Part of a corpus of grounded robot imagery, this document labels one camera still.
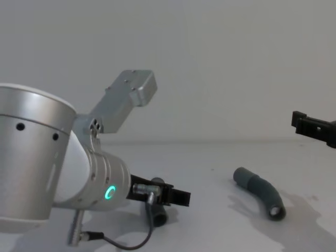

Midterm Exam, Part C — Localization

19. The curved grey pipe piece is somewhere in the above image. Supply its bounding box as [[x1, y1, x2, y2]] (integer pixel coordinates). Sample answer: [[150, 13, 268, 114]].
[[233, 166, 287, 221]]

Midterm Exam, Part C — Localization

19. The white table cloth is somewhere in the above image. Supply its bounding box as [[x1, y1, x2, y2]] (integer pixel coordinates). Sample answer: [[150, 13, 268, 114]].
[[0, 140, 336, 252]]

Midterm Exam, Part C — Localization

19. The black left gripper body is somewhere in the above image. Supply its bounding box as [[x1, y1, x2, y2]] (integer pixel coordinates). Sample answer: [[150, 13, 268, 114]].
[[125, 174, 160, 205]]

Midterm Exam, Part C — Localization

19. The dark cable with silver plug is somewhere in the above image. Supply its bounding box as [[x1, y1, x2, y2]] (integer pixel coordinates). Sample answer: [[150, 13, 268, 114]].
[[81, 183, 162, 250]]

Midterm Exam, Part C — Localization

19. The straight grey pipe piece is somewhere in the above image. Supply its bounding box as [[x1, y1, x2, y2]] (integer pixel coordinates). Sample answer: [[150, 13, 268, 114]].
[[144, 176, 169, 228]]

